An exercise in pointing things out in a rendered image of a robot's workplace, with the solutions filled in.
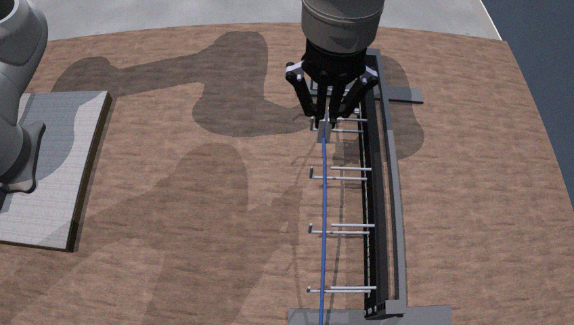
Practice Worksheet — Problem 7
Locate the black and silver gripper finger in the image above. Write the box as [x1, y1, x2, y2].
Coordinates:
[286, 61, 329, 144]
[325, 66, 378, 144]

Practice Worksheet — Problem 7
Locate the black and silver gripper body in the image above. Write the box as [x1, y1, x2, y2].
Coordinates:
[301, 39, 367, 87]

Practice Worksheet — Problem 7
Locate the blue cable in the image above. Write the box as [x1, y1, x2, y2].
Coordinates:
[319, 124, 327, 325]

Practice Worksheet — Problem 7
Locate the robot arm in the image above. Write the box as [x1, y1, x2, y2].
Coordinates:
[0, 0, 385, 210]

